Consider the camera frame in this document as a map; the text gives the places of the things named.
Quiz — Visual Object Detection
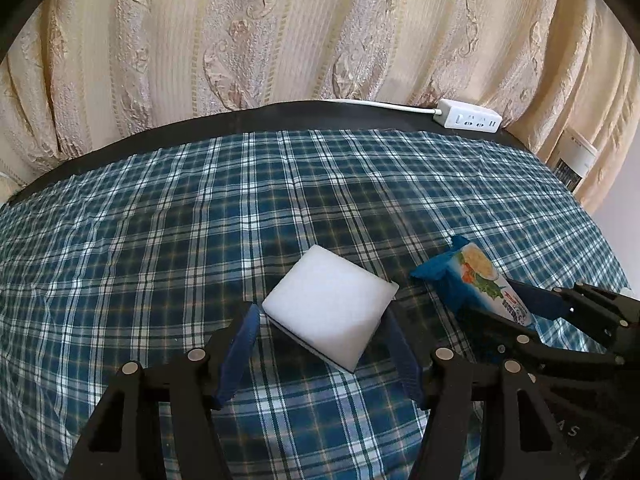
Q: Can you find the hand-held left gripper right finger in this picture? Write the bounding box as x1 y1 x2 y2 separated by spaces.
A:
382 310 583 480

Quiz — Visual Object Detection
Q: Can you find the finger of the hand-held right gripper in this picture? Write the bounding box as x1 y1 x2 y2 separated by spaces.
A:
457 307 626 376
507 280 640 356

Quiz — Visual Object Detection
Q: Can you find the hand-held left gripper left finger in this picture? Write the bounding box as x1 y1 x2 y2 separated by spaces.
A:
72 302 261 480

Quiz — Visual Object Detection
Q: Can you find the blue snack packet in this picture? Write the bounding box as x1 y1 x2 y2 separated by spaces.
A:
410 234 533 328

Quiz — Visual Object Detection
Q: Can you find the white sponge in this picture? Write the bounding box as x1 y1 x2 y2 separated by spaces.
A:
261 245 399 373

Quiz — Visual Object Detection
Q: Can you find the blue plaid tablecloth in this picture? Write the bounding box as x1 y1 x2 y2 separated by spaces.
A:
0 129 633 480

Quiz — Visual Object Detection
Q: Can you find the white power strip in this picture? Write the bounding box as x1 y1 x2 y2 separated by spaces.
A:
432 100 503 133

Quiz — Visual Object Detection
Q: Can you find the beige patterned curtain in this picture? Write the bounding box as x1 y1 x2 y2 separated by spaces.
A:
0 0 640 211

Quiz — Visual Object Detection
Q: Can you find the white power strip cable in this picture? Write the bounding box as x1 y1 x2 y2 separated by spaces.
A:
330 98 441 112

